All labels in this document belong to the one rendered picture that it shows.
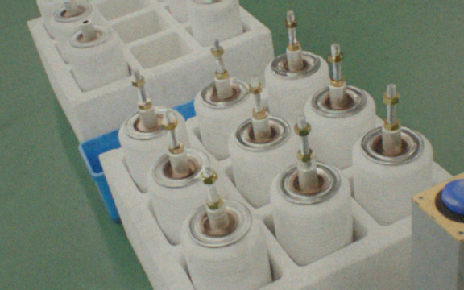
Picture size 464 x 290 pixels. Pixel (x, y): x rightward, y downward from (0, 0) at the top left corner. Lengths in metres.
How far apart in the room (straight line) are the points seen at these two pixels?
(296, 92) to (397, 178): 0.24
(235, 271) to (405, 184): 0.23
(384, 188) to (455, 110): 0.52
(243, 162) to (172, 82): 0.39
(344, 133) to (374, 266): 0.18
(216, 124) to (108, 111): 0.30
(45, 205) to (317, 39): 0.72
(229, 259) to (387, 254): 0.20
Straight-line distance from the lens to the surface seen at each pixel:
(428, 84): 1.40
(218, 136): 0.96
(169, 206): 0.84
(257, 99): 0.84
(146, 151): 0.92
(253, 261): 0.76
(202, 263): 0.75
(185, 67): 1.21
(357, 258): 0.81
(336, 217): 0.79
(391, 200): 0.84
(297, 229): 0.79
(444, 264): 0.69
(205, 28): 1.24
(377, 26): 1.60
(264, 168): 0.86
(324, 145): 0.92
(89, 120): 1.19
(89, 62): 1.18
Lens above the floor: 0.79
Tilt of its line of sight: 37 degrees down
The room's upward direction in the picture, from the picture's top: 11 degrees counter-clockwise
